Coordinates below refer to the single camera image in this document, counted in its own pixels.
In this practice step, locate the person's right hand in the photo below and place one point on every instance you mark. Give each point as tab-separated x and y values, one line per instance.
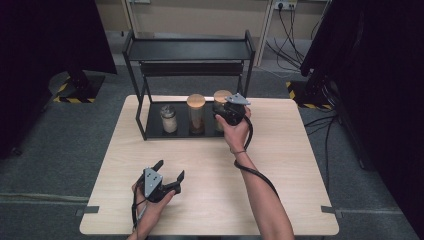
236	136

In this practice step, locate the black metal shelf rack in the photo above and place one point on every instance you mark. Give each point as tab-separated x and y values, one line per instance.
190	50

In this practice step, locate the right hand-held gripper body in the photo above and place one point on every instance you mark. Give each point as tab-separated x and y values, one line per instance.
235	113

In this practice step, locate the person's left hand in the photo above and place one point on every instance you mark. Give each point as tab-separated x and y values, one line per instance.
150	211

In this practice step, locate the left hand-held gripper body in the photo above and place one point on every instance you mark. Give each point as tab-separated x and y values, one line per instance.
152	183

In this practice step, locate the black curtain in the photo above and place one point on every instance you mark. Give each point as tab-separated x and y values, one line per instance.
40	50
376	83

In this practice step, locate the stand base with striped tape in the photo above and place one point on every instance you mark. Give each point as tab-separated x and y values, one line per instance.
305	95
80	90

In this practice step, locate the grey tape strip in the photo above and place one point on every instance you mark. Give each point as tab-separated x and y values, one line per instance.
330	210
88	210

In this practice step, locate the glass jar with metal lid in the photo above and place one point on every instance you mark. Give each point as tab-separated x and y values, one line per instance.
169	121

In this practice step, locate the short glass jar wooden lid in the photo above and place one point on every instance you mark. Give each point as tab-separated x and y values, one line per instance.
196	113

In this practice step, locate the thin wrist band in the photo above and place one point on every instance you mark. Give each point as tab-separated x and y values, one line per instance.
238	152

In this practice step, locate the tall glass jar wooden lid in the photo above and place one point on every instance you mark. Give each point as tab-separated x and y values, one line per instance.
220	96

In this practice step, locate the white wall socket strip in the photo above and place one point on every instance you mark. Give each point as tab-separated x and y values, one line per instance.
285	4

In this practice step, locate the white metal post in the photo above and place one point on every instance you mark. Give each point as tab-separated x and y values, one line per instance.
265	33
130	16

